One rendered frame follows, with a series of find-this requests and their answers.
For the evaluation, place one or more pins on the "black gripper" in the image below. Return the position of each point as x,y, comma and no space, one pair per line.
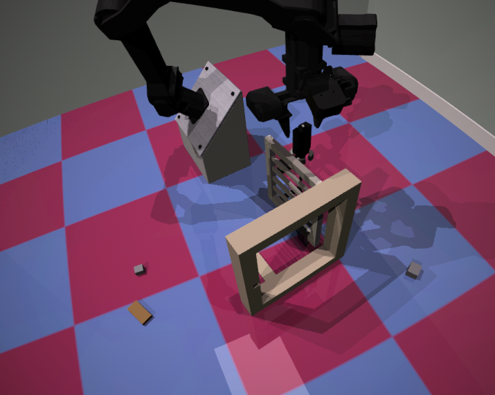
266,105

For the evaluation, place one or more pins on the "brown rectangular block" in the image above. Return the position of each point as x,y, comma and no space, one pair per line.
139,312

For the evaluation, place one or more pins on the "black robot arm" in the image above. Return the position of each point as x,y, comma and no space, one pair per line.
308,25

